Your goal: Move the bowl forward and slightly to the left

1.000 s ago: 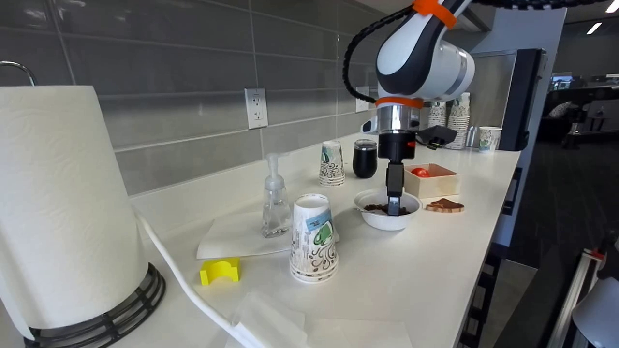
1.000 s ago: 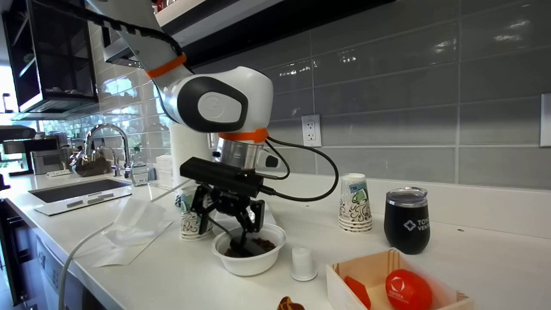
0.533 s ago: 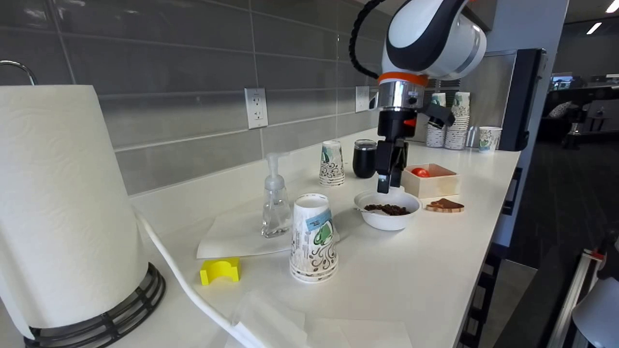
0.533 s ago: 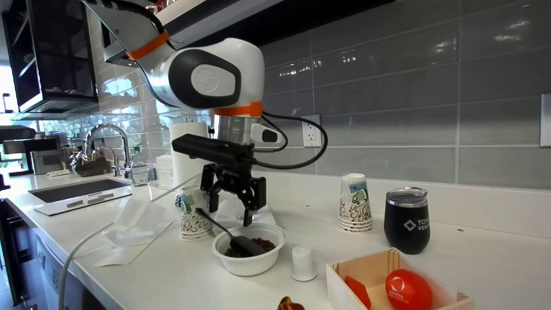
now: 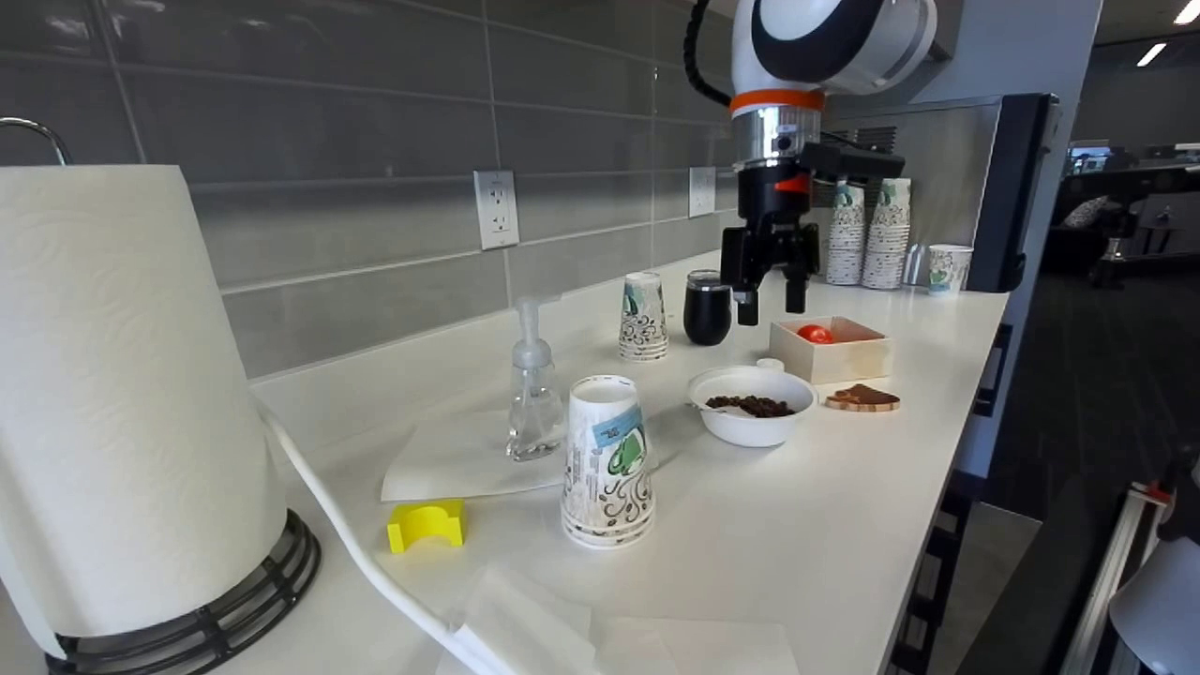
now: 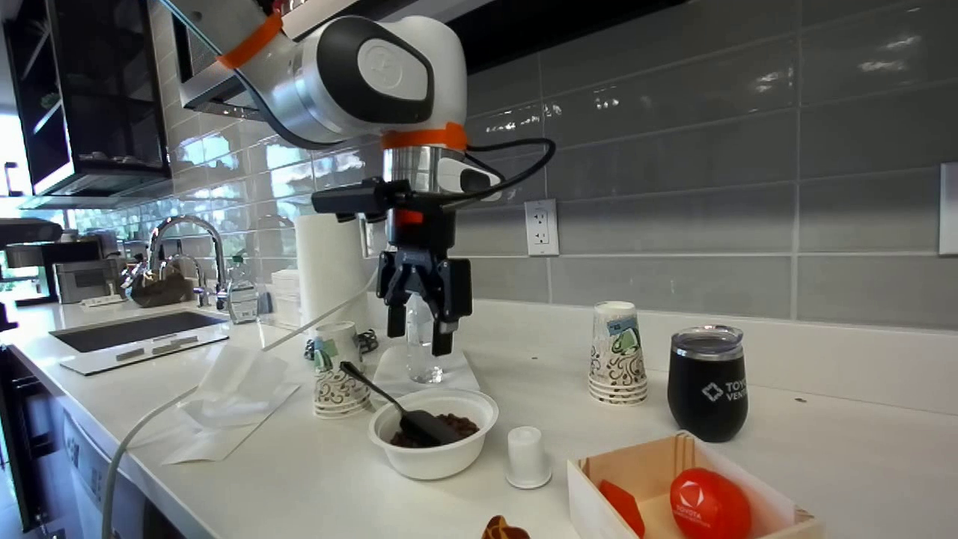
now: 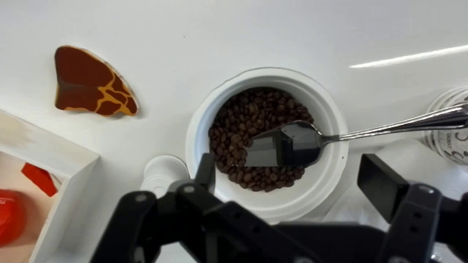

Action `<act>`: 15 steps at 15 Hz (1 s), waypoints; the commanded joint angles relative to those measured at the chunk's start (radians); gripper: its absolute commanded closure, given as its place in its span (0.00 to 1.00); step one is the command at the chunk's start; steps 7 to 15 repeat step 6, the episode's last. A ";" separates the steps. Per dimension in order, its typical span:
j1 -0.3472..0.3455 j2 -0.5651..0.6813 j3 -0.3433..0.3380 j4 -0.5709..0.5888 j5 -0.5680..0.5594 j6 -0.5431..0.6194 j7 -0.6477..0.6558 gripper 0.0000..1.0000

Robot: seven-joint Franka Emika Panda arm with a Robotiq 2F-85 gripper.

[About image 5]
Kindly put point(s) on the printed paper cup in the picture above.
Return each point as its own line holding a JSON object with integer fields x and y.
{"x": 643, "y": 319}
{"x": 949, "y": 270}
{"x": 607, "y": 469}

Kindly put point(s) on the small white cap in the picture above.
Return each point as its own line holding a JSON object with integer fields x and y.
{"x": 770, "y": 364}

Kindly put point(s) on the yellow plastic block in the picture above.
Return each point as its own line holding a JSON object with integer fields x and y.
{"x": 427, "y": 518}

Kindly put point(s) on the clear soap dispenser bottle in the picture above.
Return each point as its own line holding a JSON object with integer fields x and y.
{"x": 534, "y": 412}

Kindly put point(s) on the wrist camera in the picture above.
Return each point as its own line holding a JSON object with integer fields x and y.
{"x": 855, "y": 161}

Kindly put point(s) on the heap of coffee beans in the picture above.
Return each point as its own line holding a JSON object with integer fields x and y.
{"x": 755, "y": 406}

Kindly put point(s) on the white paper napkin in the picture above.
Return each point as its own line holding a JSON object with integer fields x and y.
{"x": 525, "y": 628}
{"x": 450, "y": 464}

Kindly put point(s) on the white paper towel roll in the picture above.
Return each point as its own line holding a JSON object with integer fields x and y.
{"x": 122, "y": 394}

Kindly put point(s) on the stack of paper cups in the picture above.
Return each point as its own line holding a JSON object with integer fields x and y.
{"x": 846, "y": 244}
{"x": 886, "y": 244}

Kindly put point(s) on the black tumbler with lid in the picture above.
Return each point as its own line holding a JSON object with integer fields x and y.
{"x": 707, "y": 314}

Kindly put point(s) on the stand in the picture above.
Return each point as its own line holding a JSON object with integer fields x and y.
{"x": 1111, "y": 581}

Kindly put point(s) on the small silver container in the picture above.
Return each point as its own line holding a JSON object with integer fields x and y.
{"x": 915, "y": 265}

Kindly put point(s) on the dark sofa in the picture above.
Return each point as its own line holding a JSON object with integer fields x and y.
{"x": 1153, "y": 202}

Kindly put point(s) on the black flat appliance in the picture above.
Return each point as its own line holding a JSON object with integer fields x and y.
{"x": 1012, "y": 187}

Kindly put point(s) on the red toy tomato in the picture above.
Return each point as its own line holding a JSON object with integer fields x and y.
{"x": 815, "y": 334}

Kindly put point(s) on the toy toast slice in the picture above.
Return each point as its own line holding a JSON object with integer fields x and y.
{"x": 864, "y": 397}

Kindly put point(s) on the small wooden box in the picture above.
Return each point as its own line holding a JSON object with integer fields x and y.
{"x": 844, "y": 361}

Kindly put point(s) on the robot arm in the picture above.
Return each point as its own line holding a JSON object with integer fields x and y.
{"x": 806, "y": 37}

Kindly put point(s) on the white bowl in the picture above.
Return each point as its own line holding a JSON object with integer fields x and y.
{"x": 750, "y": 429}

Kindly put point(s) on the grey cushion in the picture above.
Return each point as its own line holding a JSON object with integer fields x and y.
{"x": 1086, "y": 212}

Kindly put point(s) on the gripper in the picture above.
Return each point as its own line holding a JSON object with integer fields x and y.
{"x": 771, "y": 248}

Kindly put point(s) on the white wall socket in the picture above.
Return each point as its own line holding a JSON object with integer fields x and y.
{"x": 496, "y": 210}
{"x": 702, "y": 192}

